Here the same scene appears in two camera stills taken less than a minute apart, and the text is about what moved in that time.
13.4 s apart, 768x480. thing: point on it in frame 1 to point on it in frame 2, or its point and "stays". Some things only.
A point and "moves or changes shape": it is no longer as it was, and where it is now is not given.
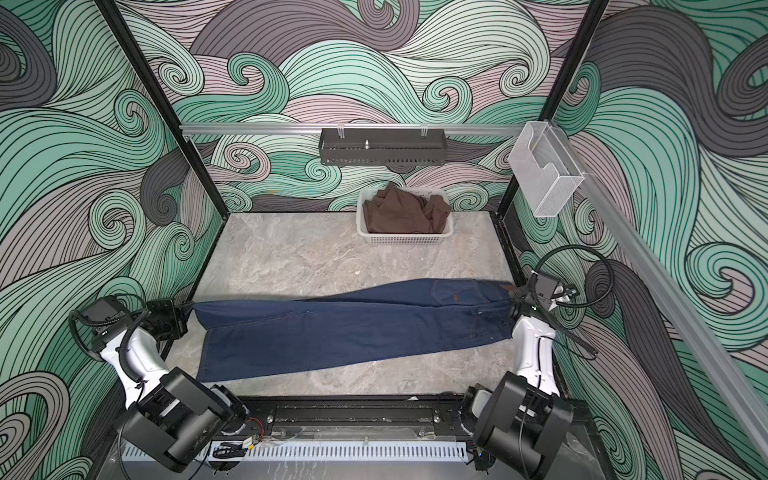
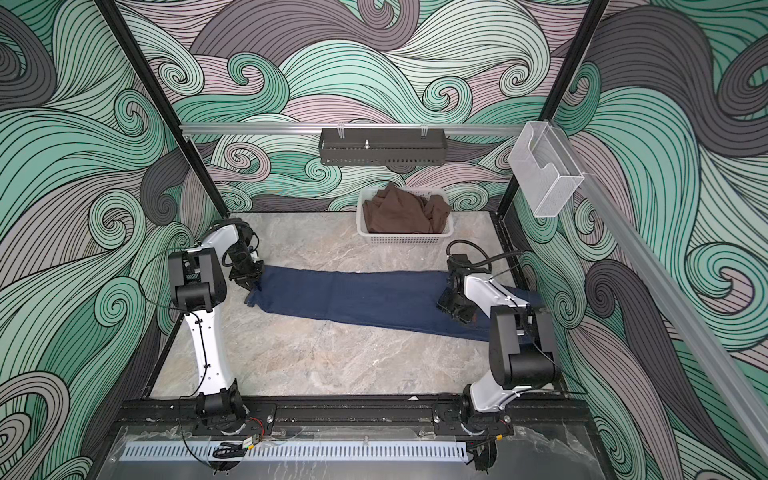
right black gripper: (517, 292) to (463, 316)
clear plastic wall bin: (545, 172) stays
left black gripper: (178, 314) to (245, 281)
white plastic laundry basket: (403, 238) stays
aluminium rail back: (267, 128) stays
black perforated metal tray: (382, 146) stays
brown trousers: (396, 210) stays
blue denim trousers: (243, 338) moves or changes shape
